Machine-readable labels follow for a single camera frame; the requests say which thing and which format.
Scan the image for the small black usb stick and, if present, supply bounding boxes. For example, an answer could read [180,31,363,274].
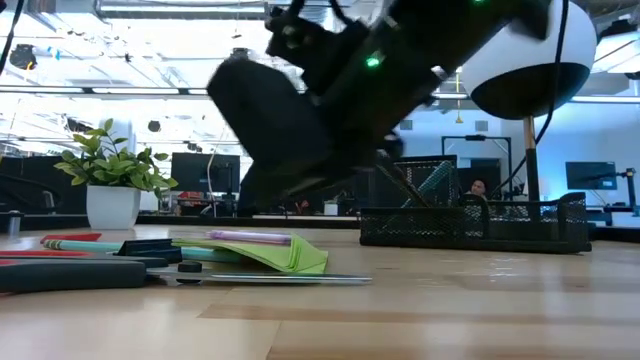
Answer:
[113,238,184,265]

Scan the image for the black computer monitor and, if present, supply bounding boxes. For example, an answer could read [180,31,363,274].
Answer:
[565,161,618,191]
[170,152,242,195]

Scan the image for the white globe table lamp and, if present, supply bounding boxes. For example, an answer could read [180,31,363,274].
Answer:
[460,0,599,202]

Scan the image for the red eraser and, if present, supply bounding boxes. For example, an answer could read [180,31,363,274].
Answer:
[40,232,103,245]

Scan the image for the long ceiling light strip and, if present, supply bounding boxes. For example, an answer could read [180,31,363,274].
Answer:
[0,85,210,97]

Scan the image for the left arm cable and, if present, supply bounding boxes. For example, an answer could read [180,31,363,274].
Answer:
[0,0,26,77]

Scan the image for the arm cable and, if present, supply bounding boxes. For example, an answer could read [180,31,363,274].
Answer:
[0,0,26,77]
[491,0,572,202]

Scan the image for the teal pencil with eraser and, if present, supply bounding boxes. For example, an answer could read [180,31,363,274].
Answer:
[42,238,247,265]

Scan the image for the black metal rig frame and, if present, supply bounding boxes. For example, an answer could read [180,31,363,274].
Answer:
[440,134,514,192]

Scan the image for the green plant in white pot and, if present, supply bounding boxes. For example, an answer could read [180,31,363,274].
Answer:
[53,118,179,232]

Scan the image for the red and black scissors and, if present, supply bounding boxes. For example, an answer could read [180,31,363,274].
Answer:
[0,249,374,297]

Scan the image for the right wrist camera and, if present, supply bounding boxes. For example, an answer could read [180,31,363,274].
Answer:
[263,3,372,96]

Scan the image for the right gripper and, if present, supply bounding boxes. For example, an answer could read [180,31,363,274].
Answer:
[206,54,402,204]

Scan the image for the small silver cylinder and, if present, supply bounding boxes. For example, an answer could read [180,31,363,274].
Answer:
[6,209,24,239]

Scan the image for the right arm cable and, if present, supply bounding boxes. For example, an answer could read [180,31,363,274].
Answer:
[491,0,572,202]

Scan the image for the black mesh desk organizer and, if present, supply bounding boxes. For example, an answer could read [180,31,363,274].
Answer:
[358,154,593,255]

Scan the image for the person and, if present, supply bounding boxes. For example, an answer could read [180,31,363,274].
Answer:
[468,178,490,199]

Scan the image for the green sticky note pad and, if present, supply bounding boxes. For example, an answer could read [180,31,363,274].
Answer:
[171,231,330,275]

